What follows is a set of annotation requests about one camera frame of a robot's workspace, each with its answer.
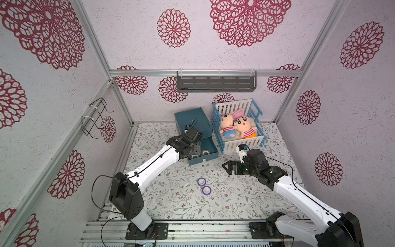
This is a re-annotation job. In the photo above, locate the teal three-drawer cabinet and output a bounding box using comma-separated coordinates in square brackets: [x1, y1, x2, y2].
[174, 108, 219, 166]

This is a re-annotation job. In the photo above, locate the teal drawer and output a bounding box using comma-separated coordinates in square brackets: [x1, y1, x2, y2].
[188, 137, 219, 166]

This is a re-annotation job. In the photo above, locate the purple tape roll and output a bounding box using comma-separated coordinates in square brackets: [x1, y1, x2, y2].
[202, 186, 212, 196]
[197, 178, 207, 187]

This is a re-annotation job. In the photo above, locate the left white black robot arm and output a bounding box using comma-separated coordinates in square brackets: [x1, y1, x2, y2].
[109, 127, 203, 232]

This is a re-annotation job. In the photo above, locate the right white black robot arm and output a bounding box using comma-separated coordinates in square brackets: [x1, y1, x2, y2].
[222, 145, 364, 247]

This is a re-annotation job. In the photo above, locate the plush doll blue striped shirt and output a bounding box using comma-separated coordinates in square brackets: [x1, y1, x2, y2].
[220, 114, 236, 139]

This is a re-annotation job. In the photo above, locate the plush doll orange striped shirt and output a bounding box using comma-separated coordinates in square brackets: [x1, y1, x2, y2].
[232, 109, 258, 139]

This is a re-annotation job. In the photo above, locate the blue white toy crib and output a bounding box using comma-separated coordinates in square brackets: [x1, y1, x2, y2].
[212, 99, 267, 154]

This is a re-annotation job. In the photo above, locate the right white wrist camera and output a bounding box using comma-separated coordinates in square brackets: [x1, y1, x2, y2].
[236, 144, 249, 164]

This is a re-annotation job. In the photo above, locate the grey wall shelf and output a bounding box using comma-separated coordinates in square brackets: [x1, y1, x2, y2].
[176, 71, 257, 93]

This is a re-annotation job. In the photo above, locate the black wire wall rack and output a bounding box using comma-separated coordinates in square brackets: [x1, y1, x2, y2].
[81, 97, 114, 139]

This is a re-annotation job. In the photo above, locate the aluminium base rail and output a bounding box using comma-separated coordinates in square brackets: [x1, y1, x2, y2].
[79, 220, 298, 245]

